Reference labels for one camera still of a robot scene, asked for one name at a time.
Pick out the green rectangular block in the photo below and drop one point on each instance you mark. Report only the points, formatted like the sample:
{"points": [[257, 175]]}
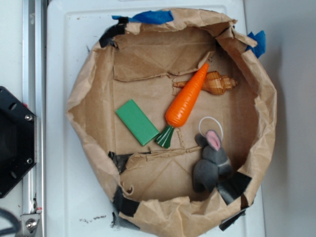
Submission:
{"points": [[137, 122]]}

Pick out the brown paper bag basin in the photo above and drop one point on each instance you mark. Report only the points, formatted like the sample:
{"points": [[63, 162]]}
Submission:
{"points": [[142, 65]]}

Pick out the orange plastic toy carrot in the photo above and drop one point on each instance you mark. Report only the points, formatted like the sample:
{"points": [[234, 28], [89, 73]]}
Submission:
{"points": [[180, 109]]}

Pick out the black tape inner left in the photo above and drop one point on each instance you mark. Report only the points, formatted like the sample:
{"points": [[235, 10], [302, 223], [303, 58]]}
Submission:
{"points": [[120, 161]]}

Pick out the black tape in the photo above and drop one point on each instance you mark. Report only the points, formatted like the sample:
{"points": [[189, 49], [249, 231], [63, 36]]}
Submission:
{"points": [[231, 220], [124, 205], [114, 30], [233, 187], [120, 161]]}

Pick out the brown spiral seashell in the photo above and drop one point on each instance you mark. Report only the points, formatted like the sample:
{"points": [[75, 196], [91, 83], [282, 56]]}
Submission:
{"points": [[214, 83]]}

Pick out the grey plush bunny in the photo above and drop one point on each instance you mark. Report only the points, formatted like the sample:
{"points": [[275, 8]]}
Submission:
{"points": [[214, 164]]}

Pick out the black tape bottom left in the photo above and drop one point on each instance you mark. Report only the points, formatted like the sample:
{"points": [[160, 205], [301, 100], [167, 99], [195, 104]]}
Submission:
{"points": [[124, 205]]}

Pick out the black tape top left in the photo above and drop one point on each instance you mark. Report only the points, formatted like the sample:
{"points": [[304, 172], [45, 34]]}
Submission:
{"points": [[114, 30]]}

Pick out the black tape inner right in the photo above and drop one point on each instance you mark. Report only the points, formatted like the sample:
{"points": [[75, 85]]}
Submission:
{"points": [[233, 187]]}

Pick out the blue tape top strip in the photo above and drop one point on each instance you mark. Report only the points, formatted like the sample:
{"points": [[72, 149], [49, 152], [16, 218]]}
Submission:
{"points": [[148, 17]]}

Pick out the blue tape strip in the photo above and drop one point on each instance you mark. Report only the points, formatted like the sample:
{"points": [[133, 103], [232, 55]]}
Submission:
{"points": [[260, 48], [148, 17]]}

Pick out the white plastic tray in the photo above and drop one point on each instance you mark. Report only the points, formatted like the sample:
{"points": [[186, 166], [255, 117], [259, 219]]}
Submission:
{"points": [[75, 203]]}

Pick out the black tape bottom right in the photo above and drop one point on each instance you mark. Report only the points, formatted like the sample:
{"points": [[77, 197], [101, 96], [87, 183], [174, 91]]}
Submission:
{"points": [[231, 220]]}

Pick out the blue tape right strip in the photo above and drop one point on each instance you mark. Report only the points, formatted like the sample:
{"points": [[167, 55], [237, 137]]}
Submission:
{"points": [[260, 48]]}

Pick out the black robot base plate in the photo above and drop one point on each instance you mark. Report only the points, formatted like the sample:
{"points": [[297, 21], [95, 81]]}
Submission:
{"points": [[17, 141]]}

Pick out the aluminium extrusion rail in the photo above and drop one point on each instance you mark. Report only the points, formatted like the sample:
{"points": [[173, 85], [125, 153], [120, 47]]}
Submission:
{"points": [[33, 95]]}

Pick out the metal corner bracket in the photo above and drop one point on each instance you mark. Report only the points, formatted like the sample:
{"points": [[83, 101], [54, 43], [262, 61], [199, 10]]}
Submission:
{"points": [[29, 224]]}

